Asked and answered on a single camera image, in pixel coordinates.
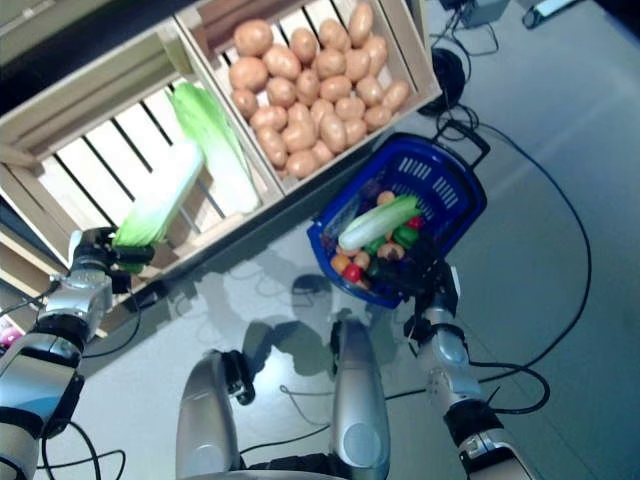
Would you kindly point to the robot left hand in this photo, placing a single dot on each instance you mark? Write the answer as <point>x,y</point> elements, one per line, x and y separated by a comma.
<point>92,247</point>

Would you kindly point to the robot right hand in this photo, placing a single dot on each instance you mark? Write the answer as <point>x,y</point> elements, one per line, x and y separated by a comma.
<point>427,275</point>

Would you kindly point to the napa cabbage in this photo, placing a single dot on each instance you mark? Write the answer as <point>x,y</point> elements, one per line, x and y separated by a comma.
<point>215,135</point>
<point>165,190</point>
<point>375,225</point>

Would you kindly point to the robot left arm silver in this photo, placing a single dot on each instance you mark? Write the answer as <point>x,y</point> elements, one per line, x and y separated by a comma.
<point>75,300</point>

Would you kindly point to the robot right arm silver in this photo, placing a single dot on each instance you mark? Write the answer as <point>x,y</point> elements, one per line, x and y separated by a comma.
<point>450,350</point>

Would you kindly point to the blue plastic shopping basket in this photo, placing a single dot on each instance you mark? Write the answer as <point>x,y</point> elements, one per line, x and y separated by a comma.
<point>465,200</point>

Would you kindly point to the green bell pepper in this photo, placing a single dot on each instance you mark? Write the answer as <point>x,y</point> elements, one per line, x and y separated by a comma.
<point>405,236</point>

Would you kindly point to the brown potato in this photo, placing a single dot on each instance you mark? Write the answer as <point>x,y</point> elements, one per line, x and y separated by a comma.
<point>248,72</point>
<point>361,17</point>
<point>395,95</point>
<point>303,45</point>
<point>390,250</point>
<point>253,39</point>
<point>281,62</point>
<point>301,164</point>
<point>332,34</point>

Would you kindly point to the small red pepper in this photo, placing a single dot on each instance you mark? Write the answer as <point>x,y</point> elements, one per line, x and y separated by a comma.
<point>415,222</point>

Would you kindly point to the red tomato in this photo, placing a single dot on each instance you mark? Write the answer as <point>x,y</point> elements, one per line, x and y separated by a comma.
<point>352,272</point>

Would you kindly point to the orange fruit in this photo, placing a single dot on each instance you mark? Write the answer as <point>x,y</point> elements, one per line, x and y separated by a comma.
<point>341,262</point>

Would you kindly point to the robot right leg silver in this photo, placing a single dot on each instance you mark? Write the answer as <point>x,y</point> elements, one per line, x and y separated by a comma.
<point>360,400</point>

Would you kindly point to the wooden potato crate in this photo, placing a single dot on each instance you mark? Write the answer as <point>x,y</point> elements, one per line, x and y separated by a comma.
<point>405,40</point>

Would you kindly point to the wooden display shelf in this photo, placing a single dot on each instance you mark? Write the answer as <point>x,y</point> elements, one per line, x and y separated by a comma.
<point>30,12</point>

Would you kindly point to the grey box with red button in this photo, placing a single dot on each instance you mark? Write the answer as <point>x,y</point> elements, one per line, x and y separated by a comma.
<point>482,10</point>

